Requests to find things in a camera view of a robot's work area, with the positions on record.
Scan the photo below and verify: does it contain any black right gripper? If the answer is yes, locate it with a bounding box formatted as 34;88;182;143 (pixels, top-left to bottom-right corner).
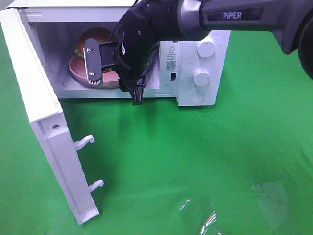
113;39;152;105

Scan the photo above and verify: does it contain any white microwave door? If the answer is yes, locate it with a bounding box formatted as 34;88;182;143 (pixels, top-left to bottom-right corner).
0;8;104;225

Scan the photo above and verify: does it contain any white round knob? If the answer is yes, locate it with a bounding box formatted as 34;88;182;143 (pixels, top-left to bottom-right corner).
196;36;216;58
193;69;210;87

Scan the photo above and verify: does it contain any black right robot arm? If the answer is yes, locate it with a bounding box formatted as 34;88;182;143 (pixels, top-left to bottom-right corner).
117;0;313;104

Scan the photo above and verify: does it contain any clear plastic wrap piece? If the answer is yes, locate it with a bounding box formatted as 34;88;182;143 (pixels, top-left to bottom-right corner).
179;196;223;235

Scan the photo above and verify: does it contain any burger with lettuce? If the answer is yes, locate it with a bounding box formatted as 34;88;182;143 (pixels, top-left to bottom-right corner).
75;27;111;58

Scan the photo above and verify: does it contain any round white door button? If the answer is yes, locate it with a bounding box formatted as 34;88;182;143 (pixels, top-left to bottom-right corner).
190;91;205;103

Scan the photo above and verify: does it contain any lower white round knob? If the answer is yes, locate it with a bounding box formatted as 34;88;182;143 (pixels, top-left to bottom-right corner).
193;69;210;87

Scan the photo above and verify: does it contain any white microwave oven body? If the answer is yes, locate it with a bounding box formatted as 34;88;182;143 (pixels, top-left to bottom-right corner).
0;0;230;106

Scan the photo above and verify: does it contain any pink round plate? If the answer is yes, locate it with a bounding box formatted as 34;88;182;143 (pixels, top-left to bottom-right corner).
69;55;119;89

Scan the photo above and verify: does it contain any upper white round knob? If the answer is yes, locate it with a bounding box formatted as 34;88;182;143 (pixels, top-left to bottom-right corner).
196;36;216;58

